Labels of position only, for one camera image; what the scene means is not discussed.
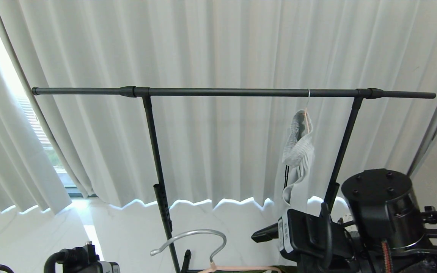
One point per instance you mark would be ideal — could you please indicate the pink clothes hanger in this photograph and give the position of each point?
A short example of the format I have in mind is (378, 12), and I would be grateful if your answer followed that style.
(188, 235)
(307, 113)

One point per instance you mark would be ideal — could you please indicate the pale grey shorts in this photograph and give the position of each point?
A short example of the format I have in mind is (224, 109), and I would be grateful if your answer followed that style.
(298, 151)

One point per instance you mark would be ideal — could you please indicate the green garment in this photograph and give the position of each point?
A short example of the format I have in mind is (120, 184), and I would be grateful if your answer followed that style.
(288, 270)

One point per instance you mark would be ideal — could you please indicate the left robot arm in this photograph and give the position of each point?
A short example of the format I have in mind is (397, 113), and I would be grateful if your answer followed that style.
(82, 261)

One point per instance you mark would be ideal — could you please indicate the black clothes rack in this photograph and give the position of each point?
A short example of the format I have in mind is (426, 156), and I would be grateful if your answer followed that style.
(241, 92)

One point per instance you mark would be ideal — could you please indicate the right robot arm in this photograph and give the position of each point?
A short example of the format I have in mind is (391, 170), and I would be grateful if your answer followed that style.
(389, 212)

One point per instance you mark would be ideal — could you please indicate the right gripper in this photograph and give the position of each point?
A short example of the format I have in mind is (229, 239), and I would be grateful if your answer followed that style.
(309, 235)

